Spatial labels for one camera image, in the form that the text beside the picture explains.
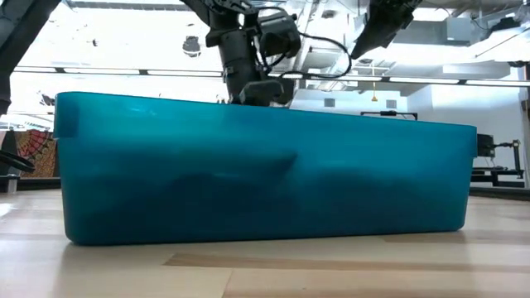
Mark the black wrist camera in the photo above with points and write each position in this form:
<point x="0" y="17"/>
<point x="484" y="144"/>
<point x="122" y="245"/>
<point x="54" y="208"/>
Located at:
<point x="279" y="37"/>

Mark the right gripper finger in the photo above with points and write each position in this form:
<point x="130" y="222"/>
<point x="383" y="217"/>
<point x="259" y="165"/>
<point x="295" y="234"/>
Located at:
<point x="391" y="35"/>
<point x="366" y="43"/>

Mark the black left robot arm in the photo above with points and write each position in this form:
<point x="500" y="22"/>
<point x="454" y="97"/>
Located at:
<point x="20" y="33"/>

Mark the black chair wheel base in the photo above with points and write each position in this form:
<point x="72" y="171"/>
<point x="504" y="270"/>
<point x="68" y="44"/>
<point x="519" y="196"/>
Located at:
<point x="14" y="161"/>

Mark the blue plastic basket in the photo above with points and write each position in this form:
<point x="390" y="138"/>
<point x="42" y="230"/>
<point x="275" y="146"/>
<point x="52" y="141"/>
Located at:
<point x="248" y="174"/>

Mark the patterned orange fabric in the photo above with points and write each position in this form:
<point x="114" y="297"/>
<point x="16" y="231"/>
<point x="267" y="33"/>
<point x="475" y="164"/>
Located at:
<point x="37" y="153"/>

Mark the black metal stand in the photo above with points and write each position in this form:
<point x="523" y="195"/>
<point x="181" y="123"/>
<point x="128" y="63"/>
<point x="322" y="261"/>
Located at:
<point x="497" y="171"/>

